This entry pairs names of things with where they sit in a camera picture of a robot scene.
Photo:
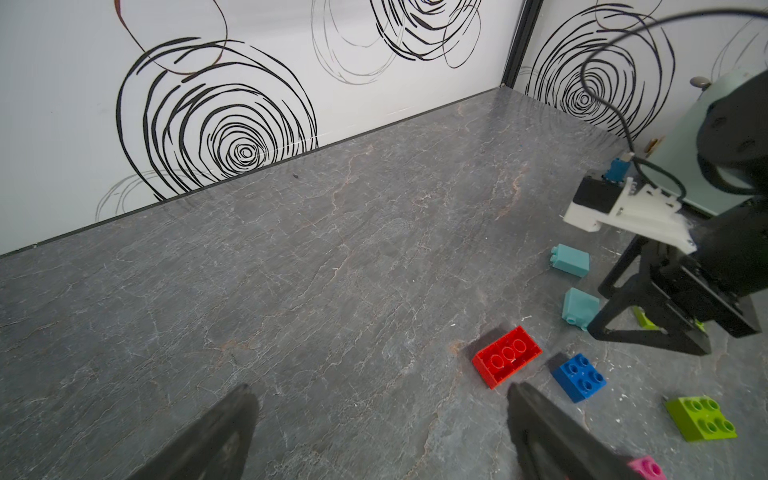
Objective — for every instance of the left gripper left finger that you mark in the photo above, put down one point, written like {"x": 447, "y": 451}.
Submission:
{"x": 216, "y": 446}

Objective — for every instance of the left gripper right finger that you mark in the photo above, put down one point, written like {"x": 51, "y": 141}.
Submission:
{"x": 551, "y": 445}

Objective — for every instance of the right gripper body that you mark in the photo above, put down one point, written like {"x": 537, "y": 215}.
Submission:
{"x": 706, "y": 298}

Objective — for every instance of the teal lego brick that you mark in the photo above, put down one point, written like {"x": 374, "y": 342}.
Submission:
{"x": 570, "y": 260}
{"x": 579, "y": 308}

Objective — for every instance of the blue square lego brick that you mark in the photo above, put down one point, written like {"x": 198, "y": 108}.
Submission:
{"x": 578, "y": 378}

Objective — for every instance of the red long lego brick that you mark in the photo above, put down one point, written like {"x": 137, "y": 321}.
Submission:
{"x": 505, "y": 356}

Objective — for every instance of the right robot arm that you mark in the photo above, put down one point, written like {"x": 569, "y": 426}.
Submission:
{"x": 731, "y": 149}

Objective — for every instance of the long green lego brick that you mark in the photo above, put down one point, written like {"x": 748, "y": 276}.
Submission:
{"x": 644, "y": 322}

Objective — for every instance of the small green lego brick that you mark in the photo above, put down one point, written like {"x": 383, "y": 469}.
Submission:
{"x": 700, "y": 419}

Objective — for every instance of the pink square lego brick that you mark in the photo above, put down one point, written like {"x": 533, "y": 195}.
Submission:
{"x": 647, "y": 468}

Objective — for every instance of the mint green toaster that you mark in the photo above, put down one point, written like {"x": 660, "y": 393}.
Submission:
{"x": 676, "y": 152}

